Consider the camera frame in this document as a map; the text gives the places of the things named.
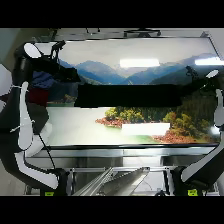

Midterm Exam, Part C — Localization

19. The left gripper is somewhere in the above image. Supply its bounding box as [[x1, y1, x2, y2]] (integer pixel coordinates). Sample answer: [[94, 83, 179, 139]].
[[55, 66, 82, 83]]

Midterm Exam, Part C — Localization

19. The black garment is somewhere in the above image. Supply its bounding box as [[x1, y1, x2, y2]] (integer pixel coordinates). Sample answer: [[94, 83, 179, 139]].
[[73, 83, 184, 109]]

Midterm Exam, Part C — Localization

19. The blue garment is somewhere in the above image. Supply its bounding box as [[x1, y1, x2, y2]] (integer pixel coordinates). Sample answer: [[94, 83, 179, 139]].
[[31, 70, 63, 91]]

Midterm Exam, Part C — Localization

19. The red garment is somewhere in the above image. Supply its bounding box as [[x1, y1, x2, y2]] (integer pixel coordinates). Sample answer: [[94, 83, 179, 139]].
[[26, 87, 51, 107]]

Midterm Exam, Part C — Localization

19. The black cable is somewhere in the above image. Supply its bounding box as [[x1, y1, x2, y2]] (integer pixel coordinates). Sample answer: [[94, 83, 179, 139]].
[[33, 128, 58, 173]]

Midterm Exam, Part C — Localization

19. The silver frame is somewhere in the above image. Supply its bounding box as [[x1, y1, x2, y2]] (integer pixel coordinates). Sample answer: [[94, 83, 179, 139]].
[[24, 145, 221, 197]]

